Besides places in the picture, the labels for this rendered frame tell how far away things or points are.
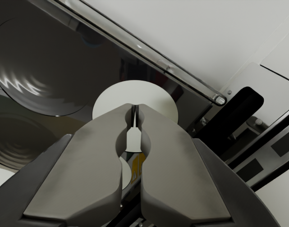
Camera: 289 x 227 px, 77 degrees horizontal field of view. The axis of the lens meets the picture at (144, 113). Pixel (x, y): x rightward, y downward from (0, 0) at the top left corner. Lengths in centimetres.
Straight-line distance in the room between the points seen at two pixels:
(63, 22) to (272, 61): 23
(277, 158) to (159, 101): 12
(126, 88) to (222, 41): 15
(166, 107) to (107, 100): 7
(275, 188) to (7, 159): 31
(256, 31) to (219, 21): 5
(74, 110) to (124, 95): 6
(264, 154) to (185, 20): 18
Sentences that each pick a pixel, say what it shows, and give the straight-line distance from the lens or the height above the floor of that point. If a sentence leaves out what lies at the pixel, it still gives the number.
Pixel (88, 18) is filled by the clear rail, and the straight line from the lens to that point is 18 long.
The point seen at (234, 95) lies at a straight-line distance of 26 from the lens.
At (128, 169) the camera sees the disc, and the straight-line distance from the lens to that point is 27.
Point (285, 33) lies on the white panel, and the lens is 30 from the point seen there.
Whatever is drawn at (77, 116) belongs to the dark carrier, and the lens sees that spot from 22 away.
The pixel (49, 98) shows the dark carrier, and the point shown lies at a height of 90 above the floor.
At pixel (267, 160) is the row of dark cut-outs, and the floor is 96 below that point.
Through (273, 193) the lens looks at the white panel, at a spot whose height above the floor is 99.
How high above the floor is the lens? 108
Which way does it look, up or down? 59 degrees down
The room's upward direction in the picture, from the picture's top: 178 degrees clockwise
